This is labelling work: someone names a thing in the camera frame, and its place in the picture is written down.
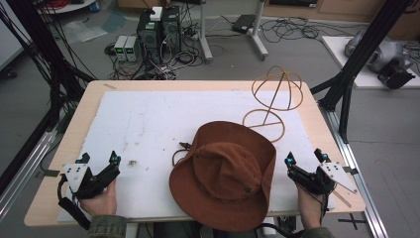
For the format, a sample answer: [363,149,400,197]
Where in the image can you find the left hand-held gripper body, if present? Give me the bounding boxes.
[61,163,121,200]

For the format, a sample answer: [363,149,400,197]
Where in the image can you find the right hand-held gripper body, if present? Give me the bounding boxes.
[286,161,360,196]

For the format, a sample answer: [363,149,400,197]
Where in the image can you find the wooden wire hat stand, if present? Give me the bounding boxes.
[242,64,304,144]

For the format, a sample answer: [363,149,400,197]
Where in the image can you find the brown felt hat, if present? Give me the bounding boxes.
[168,120,278,233]

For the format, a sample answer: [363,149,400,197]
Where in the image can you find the person's right hand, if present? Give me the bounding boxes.
[295,183,328,231]

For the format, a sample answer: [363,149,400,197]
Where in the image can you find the person's left hand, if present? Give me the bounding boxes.
[78,179,119,218]

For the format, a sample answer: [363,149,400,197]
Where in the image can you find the thin wooden stick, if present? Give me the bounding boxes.
[331,189,354,209]

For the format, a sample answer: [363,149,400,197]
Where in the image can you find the white foam mat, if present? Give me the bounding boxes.
[56,89,337,223]

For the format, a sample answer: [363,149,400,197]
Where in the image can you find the person's legs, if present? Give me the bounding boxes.
[152,220,260,238]

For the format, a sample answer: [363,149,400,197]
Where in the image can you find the white platform board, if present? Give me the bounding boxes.
[321,35,420,90]

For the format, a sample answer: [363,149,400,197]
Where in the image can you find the black device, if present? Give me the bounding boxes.
[376,59,417,90]

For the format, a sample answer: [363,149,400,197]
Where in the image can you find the grey power supply unit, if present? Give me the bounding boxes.
[124,35,139,62]
[113,35,129,62]

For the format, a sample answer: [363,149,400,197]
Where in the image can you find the grey rounded machine shell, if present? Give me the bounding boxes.
[344,29,412,74]

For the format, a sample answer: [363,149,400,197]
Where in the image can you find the clear plastic sheet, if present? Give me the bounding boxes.
[61,19,109,45]

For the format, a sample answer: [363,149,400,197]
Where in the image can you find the black computer tower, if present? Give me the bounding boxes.
[160,5,182,55]
[136,9,163,64]

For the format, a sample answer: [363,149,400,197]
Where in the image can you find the grey metal stand leg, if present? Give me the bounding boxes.
[197,0,214,64]
[248,0,269,61]

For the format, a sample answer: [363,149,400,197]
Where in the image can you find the black flat box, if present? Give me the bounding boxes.
[231,14,258,35]

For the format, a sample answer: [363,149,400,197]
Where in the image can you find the white box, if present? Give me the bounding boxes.
[150,6,163,22]

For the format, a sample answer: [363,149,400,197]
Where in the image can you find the round white table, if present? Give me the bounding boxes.
[37,0,97,15]

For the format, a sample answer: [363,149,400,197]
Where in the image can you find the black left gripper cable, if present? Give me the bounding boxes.
[56,174,92,231]

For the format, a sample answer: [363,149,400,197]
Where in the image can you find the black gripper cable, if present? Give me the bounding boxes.
[56,174,92,231]
[257,189,331,238]

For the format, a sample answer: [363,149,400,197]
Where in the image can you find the aluminium rail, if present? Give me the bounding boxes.
[320,106,390,238]
[0,129,59,222]

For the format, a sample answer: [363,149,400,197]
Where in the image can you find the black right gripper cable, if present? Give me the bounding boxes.
[257,189,331,238]

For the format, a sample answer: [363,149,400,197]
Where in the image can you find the brown hat cord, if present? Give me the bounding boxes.
[171,141,193,168]

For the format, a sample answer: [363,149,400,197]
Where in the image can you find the tangle of cables by computers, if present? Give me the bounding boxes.
[103,29,206,81]

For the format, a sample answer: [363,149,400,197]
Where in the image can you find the black metal frame post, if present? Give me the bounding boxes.
[0,0,97,133]
[309,0,415,144]

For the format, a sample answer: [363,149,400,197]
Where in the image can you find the tangle of black floor cables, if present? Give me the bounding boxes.
[259,15,358,45]

